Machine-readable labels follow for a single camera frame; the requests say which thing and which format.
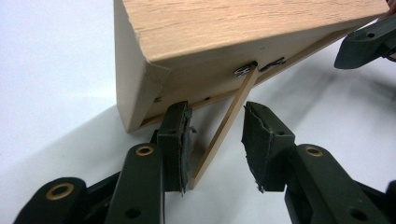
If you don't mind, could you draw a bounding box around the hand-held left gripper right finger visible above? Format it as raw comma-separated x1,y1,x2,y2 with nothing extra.
241,101,390,224

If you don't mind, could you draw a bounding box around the wooden photo frame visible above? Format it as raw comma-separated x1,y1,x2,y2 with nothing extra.
113,0,390,190

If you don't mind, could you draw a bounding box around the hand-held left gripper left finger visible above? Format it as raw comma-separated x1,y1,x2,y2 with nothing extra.
104,101,192,224

